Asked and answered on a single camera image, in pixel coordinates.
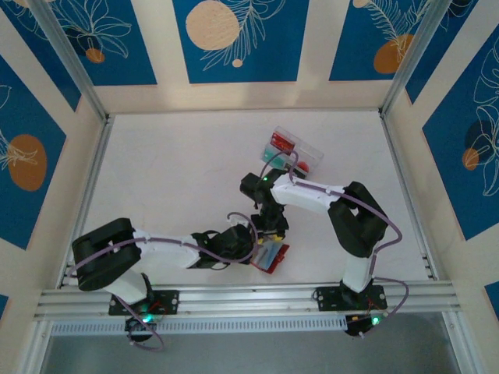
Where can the aluminium frame post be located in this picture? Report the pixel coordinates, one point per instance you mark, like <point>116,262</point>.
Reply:
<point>68,54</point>
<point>416,54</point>

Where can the clear acrylic card box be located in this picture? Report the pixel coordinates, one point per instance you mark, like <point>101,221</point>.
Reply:
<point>312,154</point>

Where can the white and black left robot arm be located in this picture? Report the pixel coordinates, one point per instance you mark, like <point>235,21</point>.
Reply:
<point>167,253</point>

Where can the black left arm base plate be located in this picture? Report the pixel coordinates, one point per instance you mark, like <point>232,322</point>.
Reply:
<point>169,302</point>

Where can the teal card stack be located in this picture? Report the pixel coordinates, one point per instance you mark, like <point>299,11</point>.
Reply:
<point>271,154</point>

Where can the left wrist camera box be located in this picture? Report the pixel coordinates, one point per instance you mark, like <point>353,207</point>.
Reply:
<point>236,219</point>

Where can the row of white cards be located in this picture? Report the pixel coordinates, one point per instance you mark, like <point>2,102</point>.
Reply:
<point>282,141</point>

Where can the aluminium frame leg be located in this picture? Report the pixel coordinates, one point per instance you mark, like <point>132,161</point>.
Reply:
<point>35,350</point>
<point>462,346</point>

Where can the red leather card holder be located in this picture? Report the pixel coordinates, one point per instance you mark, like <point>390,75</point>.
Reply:
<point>282,255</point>

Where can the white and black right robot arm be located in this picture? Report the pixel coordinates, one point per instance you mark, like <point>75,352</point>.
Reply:
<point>304,195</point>

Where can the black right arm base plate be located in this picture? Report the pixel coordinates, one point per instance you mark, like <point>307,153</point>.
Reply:
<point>327,298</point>

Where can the aluminium side rail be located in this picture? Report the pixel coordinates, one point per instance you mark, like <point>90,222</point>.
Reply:
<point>90,187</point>
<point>408,195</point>

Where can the aluminium mounting rail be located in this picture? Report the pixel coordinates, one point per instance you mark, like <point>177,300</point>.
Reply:
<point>249,298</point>

